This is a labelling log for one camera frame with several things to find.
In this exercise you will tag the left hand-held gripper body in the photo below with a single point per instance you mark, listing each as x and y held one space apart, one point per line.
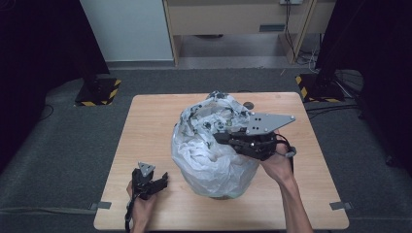
142 183

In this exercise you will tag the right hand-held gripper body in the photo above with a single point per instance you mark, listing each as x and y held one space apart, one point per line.
259 142

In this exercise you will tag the white plastic trash bag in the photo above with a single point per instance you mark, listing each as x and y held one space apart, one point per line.
207 158

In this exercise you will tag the person's left hand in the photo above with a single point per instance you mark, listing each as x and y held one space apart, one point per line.
144 208

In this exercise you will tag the person's right hand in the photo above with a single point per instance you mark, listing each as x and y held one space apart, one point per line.
277 168

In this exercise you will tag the dark round table hole cap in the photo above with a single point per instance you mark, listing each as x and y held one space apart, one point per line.
249 105

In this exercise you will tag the striped black stand base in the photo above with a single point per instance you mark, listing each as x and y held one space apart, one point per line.
98 90
319 89

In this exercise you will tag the grey desk label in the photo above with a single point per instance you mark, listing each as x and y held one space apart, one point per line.
272 28

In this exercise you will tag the beige wooden desk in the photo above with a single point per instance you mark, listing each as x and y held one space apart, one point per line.
226 19

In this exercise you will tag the black curtain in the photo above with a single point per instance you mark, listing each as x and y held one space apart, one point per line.
379 64
39 64

